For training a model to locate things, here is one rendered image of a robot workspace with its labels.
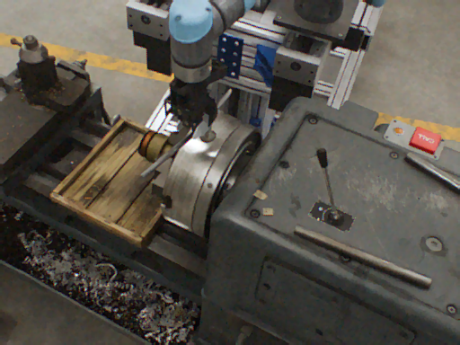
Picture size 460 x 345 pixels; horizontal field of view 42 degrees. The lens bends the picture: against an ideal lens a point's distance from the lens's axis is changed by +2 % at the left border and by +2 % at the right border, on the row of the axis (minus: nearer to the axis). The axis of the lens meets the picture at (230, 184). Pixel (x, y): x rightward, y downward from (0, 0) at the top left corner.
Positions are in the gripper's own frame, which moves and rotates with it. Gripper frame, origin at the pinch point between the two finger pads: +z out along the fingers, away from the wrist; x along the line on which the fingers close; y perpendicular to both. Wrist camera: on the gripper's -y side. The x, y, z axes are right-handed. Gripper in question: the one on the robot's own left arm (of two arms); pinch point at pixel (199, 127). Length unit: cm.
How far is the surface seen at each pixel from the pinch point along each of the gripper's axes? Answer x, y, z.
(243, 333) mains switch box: 28, 19, 47
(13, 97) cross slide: -66, 1, 33
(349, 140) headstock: 28.6, -20.9, 6.0
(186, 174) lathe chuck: 1.0, 6.7, 10.2
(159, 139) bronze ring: -14.3, -2.3, 18.1
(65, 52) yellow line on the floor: -154, -88, 139
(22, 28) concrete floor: -186, -89, 140
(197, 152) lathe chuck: 0.5, 1.6, 7.4
